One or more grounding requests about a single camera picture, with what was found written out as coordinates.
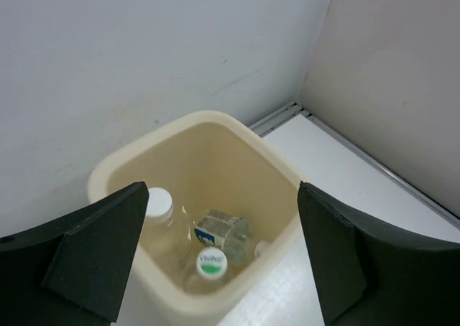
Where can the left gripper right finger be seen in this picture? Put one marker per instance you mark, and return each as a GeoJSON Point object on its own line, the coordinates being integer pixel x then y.
{"type": "Point", "coordinates": [370, 272]}

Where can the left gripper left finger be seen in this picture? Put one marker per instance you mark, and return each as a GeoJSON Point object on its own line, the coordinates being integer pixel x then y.
{"type": "Point", "coordinates": [73, 270]}

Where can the clear bottle yellow label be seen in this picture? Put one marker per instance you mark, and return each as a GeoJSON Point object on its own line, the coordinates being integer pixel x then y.
{"type": "Point", "coordinates": [166, 234]}

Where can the green label clear bottle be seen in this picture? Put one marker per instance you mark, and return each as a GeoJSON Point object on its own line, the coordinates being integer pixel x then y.
{"type": "Point", "coordinates": [207, 273]}

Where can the clear bottle blue-green label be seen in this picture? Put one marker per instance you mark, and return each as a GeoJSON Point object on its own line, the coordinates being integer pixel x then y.
{"type": "Point", "coordinates": [231, 234]}

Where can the cream plastic bin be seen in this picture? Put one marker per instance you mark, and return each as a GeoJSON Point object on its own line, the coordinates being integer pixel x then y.
{"type": "Point", "coordinates": [207, 160]}

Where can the aluminium frame rail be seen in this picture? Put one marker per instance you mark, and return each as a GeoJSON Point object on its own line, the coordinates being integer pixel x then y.
{"type": "Point", "coordinates": [277, 118]}

